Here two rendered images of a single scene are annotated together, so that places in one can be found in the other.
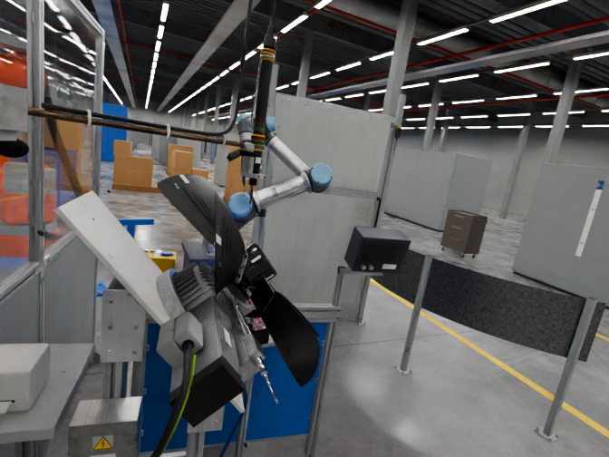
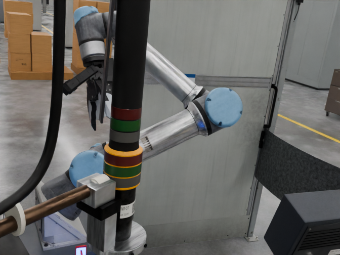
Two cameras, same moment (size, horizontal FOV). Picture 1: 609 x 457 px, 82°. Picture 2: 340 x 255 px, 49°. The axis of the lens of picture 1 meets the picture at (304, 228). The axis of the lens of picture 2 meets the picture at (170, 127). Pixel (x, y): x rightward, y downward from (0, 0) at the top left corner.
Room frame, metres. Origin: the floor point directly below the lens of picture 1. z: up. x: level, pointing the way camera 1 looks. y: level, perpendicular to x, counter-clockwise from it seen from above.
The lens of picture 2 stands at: (0.70, 0.14, 1.74)
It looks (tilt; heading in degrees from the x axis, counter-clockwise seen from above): 19 degrees down; 358
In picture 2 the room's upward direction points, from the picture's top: 6 degrees clockwise
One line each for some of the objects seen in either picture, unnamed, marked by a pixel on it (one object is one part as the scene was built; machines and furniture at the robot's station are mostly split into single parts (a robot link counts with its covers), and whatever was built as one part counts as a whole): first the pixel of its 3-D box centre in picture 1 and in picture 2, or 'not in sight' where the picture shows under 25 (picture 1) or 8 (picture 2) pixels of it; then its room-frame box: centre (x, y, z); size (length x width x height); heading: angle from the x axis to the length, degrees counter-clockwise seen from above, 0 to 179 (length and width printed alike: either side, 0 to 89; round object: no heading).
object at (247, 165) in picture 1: (253, 160); (114, 210); (1.08, 0.19, 1.50); 0.09 x 0.07 x 0.10; 144
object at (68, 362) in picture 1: (25, 385); not in sight; (0.80, 0.66, 0.85); 0.36 x 0.24 x 0.03; 19
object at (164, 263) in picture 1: (153, 266); not in sight; (1.33, 0.58, 1.02); 0.16 x 0.10 x 0.11; 109
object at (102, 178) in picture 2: not in sight; (99, 184); (1.06, 0.20, 1.54); 0.02 x 0.02 x 0.02; 54
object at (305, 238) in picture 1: (323, 209); (202, 107); (3.10, -0.14, 1.10); 1.21 x 0.06 x 2.20; 109
